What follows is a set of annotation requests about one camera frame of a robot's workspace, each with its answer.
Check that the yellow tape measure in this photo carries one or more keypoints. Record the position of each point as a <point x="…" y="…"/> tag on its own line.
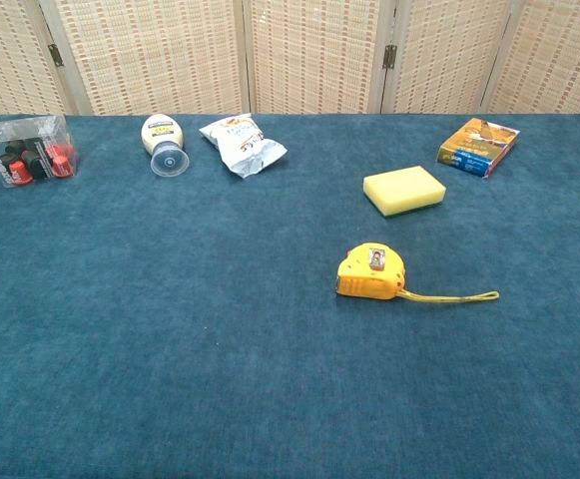
<point x="369" y="285"/>

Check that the white crumpled snack bag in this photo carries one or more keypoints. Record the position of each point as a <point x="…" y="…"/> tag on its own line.
<point x="242" y="144"/>

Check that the blue table cloth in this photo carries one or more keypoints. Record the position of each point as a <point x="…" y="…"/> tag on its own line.
<point x="219" y="324"/>

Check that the yellow sponge with green base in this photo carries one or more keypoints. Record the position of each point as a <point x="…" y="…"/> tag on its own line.
<point x="402" y="189"/>

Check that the woven folding screen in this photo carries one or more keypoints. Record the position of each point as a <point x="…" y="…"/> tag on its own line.
<point x="314" y="55"/>

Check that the metal screen hinge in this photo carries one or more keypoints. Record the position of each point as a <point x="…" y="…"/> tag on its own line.
<point x="390" y="56"/>
<point x="56" y="55"/>

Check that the orange and blue carton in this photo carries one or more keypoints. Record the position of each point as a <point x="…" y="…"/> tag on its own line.
<point x="479" y="144"/>

